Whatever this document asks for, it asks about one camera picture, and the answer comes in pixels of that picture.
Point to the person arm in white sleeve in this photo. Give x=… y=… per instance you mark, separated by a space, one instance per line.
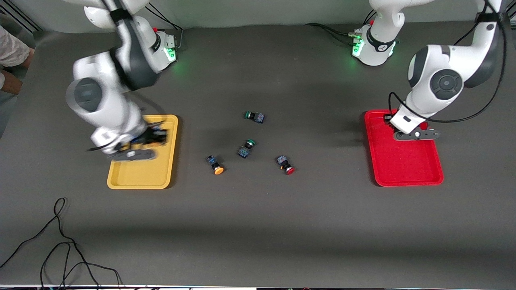
x=12 y=48

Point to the red push button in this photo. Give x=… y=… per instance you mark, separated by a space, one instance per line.
x=290 y=170

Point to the yellow plastic tray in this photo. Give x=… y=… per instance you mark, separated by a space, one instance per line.
x=141 y=175

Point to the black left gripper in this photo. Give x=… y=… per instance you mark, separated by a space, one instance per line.
x=389 y=119

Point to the red plastic tray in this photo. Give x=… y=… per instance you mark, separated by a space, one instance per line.
x=403 y=165

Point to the yellow push button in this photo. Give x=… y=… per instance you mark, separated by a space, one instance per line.
x=219 y=170

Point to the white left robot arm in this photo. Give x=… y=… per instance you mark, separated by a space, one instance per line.
x=443 y=82

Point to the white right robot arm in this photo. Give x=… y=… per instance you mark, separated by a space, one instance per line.
x=100 y=96

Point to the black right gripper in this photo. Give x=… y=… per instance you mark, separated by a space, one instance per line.
x=152 y=137

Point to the green push button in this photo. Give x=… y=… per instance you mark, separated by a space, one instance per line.
x=258 y=117
x=244 y=152

